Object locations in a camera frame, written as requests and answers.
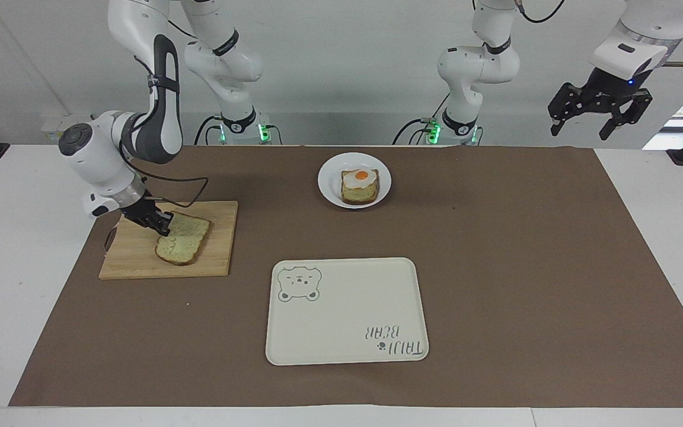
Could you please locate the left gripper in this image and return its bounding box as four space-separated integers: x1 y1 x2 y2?
547 66 654 142

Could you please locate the white round plate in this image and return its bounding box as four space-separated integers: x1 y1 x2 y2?
317 152 392 210

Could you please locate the bread slice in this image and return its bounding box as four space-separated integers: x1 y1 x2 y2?
155 212 212 266

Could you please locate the toast slice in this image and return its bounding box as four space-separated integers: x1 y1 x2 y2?
340 169 381 206

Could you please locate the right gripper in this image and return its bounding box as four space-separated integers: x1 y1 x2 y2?
120 199 168 230

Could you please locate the wooden cutting board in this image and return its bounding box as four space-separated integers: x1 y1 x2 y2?
98 200 240 281

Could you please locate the fried egg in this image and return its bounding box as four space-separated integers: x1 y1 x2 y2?
344 170 378 190

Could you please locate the cream tray with bear print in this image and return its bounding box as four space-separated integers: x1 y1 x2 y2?
265 257 430 367

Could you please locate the black cable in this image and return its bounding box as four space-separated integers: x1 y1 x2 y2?
193 114 224 146
516 0 683 68
117 142 210 209
393 117 438 146

